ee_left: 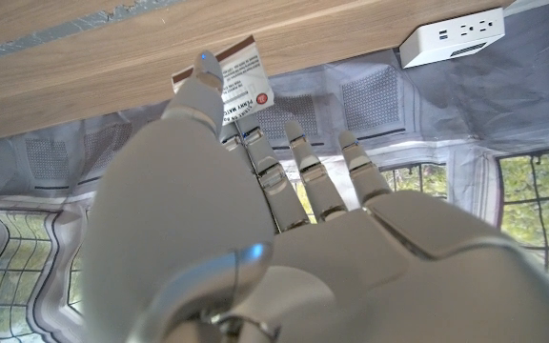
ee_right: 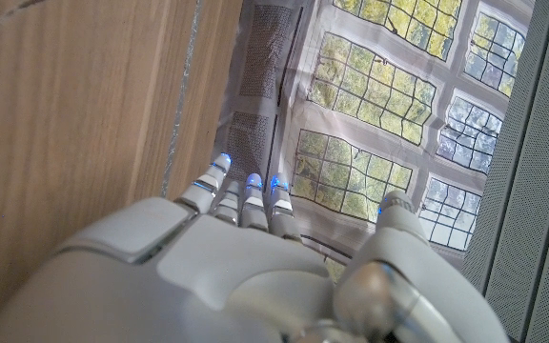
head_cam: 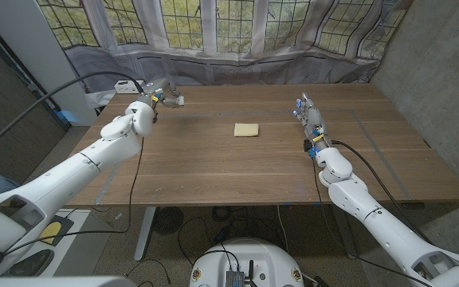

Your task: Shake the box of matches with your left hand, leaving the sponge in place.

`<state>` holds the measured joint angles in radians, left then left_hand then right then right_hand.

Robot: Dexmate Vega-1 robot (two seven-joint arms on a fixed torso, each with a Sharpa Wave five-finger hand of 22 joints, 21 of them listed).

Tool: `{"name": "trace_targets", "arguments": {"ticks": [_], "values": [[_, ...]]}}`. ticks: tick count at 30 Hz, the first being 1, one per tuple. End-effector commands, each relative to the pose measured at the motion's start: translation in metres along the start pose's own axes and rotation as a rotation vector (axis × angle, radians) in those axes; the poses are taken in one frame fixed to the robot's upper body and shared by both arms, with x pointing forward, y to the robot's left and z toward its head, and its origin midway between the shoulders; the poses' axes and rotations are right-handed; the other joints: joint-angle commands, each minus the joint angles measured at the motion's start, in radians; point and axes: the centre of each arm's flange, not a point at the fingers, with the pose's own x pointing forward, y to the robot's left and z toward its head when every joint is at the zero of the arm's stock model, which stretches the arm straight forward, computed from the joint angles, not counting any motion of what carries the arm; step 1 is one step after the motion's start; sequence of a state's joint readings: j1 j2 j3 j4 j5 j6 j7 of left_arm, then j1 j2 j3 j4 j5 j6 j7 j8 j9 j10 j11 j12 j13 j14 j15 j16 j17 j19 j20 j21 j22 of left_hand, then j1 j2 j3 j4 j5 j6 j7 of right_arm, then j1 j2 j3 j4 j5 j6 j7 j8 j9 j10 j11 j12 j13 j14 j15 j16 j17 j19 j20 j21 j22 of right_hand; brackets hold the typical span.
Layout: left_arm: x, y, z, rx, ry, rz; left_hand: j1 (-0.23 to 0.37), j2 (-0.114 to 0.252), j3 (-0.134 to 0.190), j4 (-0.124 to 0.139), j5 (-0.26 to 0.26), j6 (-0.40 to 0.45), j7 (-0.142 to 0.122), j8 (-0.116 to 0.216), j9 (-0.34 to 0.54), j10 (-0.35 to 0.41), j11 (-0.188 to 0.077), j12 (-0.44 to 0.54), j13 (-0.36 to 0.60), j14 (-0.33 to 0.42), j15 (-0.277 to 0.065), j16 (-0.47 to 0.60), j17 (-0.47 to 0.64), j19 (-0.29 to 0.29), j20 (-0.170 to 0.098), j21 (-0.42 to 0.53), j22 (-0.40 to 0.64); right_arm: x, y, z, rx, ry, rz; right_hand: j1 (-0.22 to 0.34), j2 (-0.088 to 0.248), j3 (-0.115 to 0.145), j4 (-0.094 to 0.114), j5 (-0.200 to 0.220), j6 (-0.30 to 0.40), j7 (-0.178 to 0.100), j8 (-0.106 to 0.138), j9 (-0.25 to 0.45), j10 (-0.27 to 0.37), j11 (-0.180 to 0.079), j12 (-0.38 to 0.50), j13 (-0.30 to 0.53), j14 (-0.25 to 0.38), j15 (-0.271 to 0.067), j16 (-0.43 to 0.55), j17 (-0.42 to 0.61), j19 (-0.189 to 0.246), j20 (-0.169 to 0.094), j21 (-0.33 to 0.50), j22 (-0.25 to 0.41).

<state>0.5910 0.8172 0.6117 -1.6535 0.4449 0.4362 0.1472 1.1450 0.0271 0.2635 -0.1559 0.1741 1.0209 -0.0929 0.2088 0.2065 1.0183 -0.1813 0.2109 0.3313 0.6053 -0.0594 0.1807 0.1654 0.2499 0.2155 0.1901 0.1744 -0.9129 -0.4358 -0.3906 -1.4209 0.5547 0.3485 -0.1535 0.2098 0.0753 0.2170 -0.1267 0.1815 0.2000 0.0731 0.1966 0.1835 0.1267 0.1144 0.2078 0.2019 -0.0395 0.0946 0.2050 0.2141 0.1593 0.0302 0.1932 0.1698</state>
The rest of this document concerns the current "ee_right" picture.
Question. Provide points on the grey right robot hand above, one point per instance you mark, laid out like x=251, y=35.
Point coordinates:
x=208, y=286

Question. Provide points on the printed window backdrop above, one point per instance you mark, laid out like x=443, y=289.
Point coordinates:
x=351, y=109

